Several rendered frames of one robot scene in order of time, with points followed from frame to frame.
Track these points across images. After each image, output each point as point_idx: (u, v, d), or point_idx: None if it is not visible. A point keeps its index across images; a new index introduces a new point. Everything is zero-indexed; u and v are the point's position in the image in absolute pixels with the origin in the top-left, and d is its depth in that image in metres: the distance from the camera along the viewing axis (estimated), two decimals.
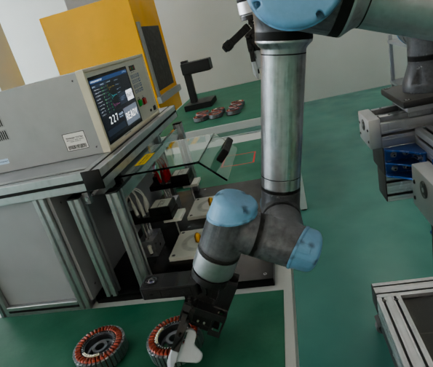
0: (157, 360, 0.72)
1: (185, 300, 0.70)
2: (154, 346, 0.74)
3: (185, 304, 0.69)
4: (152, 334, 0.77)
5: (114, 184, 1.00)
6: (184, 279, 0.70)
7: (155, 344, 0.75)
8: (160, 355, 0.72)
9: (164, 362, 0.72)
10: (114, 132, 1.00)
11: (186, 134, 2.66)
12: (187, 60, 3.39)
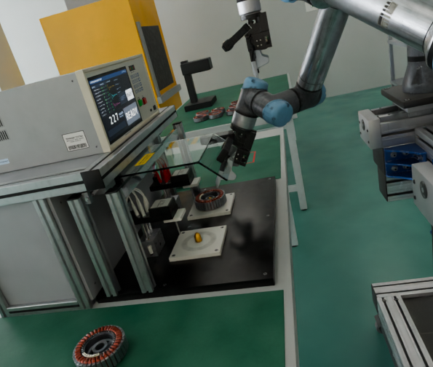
0: (201, 205, 1.30)
1: None
2: (199, 199, 1.32)
3: None
4: (197, 196, 1.35)
5: (114, 184, 1.00)
6: (225, 133, 1.23)
7: (199, 199, 1.32)
8: (202, 202, 1.29)
9: (204, 207, 1.29)
10: (114, 132, 1.00)
11: (186, 134, 2.66)
12: (187, 60, 3.39)
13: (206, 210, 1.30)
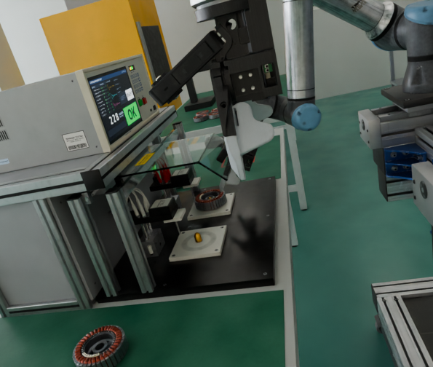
0: (201, 205, 1.30)
1: (212, 68, 0.47)
2: (199, 199, 1.32)
3: (212, 69, 0.46)
4: (197, 196, 1.35)
5: (114, 184, 1.00)
6: (196, 45, 0.48)
7: (199, 199, 1.32)
8: (202, 202, 1.29)
9: (204, 207, 1.29)
10: (114, 132, 1.00)
11: (186, 134, 2.66)
12: None
13: (206, 210, 1.30)
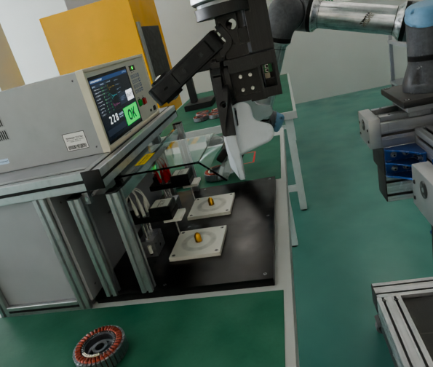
0: (210, 177, 1.62)
1: (212, 68, 0.47)
2: (208, 173, 1.64)
3: (212, 69, 0.46)
4: (206, 171, 1.68)
5: (114, 184, 1.00)
6: (196, 44, 0.48)
7: (208, 173, 1.65)
8: (212, 175, 1.62)
9: (214, 178, 1.62)
10: (114, 132, 1.00)
11: (186, 134, 2.66)
12: None
13: (215, 181, 1.63)
